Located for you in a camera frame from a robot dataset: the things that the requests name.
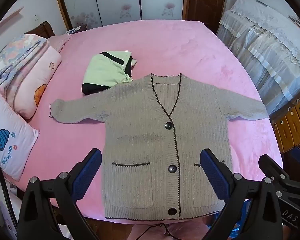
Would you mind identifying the dark wooden headboard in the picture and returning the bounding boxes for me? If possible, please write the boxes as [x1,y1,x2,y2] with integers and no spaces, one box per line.
[27,21,56,39]

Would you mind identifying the person's pink pants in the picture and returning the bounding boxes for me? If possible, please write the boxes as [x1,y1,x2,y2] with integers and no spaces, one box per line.
[132,217,215,240]

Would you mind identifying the pink bed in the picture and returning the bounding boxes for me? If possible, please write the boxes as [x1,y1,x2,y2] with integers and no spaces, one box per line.
[5,19,287,224]

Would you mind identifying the green and black folded garment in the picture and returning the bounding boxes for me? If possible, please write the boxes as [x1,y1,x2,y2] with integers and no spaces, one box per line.
[81,51,137,95]

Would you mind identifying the brown wooden door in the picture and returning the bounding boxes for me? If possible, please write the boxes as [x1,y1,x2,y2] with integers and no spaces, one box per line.
[184,0,228,27]

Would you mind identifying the white lace furniture cover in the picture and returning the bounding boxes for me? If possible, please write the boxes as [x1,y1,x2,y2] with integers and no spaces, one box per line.
[216,0,300,117]

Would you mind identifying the blue floral folded blanket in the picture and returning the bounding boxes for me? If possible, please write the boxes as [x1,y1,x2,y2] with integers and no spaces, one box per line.
[0,34,50,98]

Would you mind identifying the wooden drawer cabinet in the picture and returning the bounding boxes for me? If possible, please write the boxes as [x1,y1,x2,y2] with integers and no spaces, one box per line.
[270,94,300,153]

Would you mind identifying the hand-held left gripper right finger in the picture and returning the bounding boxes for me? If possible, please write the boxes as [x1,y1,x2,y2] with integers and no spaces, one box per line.
[199,149,283,240]

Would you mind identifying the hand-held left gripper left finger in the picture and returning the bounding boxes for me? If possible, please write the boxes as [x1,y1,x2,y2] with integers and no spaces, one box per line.
[17,148,102,240]

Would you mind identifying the wooden nightstand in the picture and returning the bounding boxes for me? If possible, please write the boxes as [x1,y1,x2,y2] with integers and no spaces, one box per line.
[65,24,88,35]

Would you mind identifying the pink flower pillow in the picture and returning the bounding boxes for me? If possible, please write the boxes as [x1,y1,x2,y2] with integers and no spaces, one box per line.
[0,45,62,120]

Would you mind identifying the plain pink pillow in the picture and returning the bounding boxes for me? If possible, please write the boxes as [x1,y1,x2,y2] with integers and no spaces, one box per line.
[47,34,72,53]

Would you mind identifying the grey knit cardigan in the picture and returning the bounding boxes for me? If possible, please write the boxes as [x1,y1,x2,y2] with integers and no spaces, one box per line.
[50,73,268,222]

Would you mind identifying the white pillow with blue bag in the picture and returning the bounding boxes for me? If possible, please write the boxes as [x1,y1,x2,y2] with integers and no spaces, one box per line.
[0,89,40,182]

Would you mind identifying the blue plastic object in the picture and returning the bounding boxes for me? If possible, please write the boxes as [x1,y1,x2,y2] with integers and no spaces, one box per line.
[230,220,243,240]

